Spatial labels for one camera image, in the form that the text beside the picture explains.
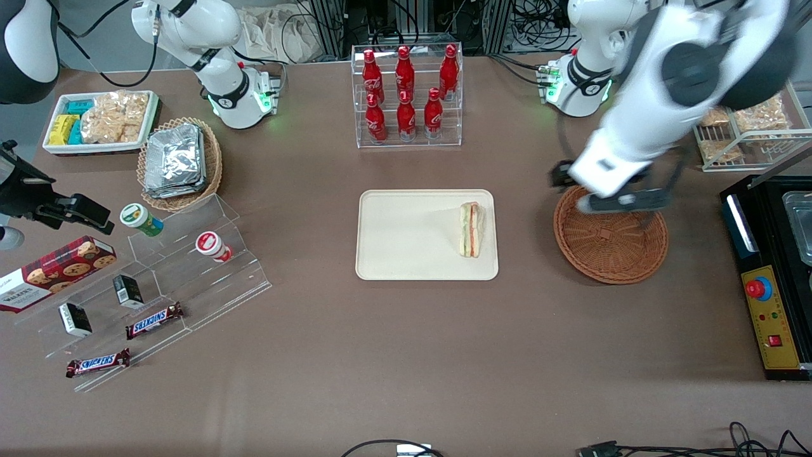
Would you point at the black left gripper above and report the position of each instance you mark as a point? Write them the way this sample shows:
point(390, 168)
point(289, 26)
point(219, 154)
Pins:
point(561, 174)

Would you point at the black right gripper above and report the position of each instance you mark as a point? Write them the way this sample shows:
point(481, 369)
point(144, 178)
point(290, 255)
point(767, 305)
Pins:
point(24, 194)

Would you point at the plastic-wrapped triangle sandwich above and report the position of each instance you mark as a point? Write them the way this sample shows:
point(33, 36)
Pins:
point(471, 231)

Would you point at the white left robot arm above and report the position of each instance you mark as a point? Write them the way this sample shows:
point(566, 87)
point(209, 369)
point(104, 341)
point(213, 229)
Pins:
point(634, 127)

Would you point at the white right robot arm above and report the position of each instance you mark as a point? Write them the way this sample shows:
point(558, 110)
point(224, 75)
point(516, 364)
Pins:
point(190, 25)

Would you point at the white rectangular snack tray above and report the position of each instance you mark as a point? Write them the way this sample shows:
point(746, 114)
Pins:
point(95, 148)

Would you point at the brown wicker basket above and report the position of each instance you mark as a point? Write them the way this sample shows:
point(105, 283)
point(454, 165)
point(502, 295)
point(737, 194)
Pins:
point(609, 254)

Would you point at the light tan wicker basket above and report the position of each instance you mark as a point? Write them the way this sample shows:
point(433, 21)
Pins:
point(212, 165)

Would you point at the beige plastic tray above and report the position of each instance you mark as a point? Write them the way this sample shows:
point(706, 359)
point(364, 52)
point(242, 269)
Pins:
point(406, 241)

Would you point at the white cylinder on left wrist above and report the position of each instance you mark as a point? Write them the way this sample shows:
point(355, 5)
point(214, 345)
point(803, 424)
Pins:
point(591, 204)

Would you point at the white cylinder on wrist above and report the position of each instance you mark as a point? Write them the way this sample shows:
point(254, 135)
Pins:
point(591, 204)
point(9, 237)

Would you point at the green lid snack cup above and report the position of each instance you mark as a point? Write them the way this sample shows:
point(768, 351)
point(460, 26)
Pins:
point(141, 219)

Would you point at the red tartan cookie box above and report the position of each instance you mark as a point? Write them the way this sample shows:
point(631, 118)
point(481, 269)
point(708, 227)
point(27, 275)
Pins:
point(57, 273)

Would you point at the teal snack pack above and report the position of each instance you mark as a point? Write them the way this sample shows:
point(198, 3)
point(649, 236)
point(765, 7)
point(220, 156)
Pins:
point(80, 106)
point(75, 132)

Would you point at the white cylinder on right wrist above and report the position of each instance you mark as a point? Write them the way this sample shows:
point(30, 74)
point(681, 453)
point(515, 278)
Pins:
point(9, 237)

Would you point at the yellow snack pack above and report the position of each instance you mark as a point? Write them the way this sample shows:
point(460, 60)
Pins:
point(61, 129)

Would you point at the clear bag of crackers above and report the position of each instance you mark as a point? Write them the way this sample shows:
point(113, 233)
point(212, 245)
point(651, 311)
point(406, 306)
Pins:
point(111, 129)
point(124, 103)

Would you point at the small black box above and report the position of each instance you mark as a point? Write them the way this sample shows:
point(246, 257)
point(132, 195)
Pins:
point(75, 319)
point(129, 291)

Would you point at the silver foil packs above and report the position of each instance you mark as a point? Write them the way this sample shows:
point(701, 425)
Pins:
point(174, 158)

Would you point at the clear acrylic stepped stand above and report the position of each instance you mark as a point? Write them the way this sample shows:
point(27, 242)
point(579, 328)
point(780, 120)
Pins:
point(190, 285)

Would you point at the brown Snickers bar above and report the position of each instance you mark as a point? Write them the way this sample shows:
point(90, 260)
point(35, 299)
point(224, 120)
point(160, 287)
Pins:
point(154, 320)
point(98, 363)

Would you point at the red lid snack cup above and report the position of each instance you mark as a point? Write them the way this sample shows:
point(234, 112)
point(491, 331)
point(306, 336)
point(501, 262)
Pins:
point(212, 245)

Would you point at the red cola bottle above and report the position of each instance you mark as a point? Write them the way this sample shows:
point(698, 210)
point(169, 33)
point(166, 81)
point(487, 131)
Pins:
point(405, 73)
point(433, 116)
point(406, 119)
point(372, 76)
point(449, 73)
point(375, 120)

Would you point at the clear acrylic bottle rack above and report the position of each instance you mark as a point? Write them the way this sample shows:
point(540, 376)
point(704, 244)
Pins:
point(419, 136)

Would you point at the bagged fried snack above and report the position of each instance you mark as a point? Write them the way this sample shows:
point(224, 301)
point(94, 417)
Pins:
point(722, 152)
point(761, 115)
point(715, 117)

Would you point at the red emergency stop button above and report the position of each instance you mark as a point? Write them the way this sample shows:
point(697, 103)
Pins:
point(756, 289)

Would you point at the steel pan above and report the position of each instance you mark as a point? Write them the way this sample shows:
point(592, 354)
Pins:
point(800, 222)

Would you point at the beige cloth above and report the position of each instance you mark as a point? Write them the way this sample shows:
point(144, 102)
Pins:
point(273, 32)

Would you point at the black appliance with yellow panel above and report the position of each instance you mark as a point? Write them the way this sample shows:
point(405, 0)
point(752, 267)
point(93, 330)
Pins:
point(777, 336)

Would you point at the small white device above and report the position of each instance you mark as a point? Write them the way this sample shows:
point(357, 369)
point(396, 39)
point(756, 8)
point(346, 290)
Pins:
point(413, 450)

